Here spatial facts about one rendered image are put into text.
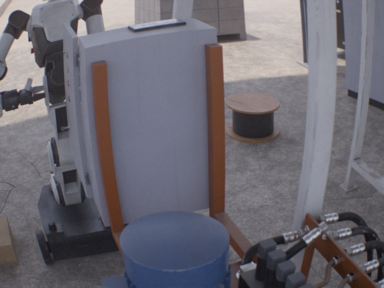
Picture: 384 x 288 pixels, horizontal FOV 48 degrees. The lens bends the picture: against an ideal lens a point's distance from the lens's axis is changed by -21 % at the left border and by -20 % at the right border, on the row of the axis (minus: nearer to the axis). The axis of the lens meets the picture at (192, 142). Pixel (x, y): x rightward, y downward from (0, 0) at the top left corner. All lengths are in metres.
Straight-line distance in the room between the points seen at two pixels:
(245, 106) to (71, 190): 1.64
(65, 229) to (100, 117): 1.14
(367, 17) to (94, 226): 1.83
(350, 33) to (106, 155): 3.45
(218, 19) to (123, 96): 4.98
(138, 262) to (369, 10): 1.99
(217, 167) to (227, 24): 4.93
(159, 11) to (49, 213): 3.85
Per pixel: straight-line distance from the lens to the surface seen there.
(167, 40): 1.46
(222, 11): 6.39
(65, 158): 2.28
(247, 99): 3.81
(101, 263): 2.52
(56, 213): 2.66
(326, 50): 1.16
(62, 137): 2.25
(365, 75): 2.69
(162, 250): 0.89
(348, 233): 1.25
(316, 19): 1.14
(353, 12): 4.53
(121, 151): 1.53
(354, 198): 3.05
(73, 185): 2.53
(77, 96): 1.65
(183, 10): 2.00
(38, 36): 2.22
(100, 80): 1.40
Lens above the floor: 1.57
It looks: 25 degrees down
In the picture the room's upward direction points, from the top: 2 degrees counter-clockwise
